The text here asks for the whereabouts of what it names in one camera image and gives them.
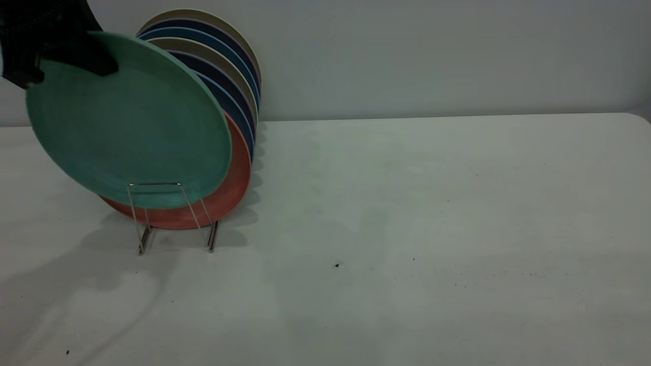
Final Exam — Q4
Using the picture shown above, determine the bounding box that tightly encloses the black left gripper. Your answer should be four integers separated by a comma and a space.
0, 0, 121, 90

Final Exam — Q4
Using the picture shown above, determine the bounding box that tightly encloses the green plate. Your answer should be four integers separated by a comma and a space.
25, 32, 233, 209

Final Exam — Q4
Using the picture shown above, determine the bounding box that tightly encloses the beige plate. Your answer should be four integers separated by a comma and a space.
147, 37, 259, 123
138, 9, 262, 87

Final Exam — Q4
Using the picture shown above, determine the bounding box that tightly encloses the teal blue plate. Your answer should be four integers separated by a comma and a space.
138, 26, 261, 110

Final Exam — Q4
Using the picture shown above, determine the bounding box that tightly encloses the dark purple plate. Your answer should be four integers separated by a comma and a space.
136, 18, 261, 97
168, 49, 257, 138

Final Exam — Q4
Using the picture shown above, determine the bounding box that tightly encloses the blue plate light rim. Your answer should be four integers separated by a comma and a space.
196, 71, 255, 159

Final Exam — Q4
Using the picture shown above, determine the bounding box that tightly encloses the pink plate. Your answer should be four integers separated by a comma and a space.
101, 111, 252, 230

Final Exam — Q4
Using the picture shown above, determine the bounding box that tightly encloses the metal wire plate rack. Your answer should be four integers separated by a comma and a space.
126, 182, 220, 255

